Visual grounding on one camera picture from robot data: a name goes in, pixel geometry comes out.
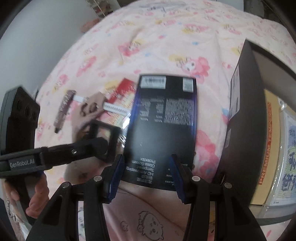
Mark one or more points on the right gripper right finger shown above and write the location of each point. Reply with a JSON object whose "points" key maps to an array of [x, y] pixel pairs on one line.
{"points": [[182, 178]]}

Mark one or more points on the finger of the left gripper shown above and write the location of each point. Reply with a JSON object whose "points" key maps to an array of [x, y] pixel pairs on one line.
{"points": [[100, 141]]}

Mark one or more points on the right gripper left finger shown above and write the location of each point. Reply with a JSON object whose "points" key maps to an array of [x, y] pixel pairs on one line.
{"points": [[111, 178]]}

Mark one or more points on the brown skull hair clip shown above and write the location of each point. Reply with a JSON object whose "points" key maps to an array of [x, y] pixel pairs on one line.
{"points": [[92, 109]]}

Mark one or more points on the red cartoon card pack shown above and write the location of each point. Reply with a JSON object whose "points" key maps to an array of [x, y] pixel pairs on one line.
{"points": [[120, 93]]}

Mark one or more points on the black screen protector box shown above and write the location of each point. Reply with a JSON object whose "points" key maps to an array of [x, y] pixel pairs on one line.
{"points": [[163, 122]]}

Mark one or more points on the person's left hand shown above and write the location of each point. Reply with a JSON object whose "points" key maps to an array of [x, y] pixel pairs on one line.
{"points": [[37, 202]]}

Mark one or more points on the Shin-chan dotted board pack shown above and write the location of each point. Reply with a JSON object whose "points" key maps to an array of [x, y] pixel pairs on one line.
{"points": [[282, 191]]}

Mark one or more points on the black cardboard storage box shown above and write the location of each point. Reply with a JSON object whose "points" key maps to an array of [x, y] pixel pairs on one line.
{"points": [[241, 160]]}

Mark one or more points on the pink cartoon print blanket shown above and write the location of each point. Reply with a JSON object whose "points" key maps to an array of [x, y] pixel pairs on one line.
{"points": [[199, 39]]}

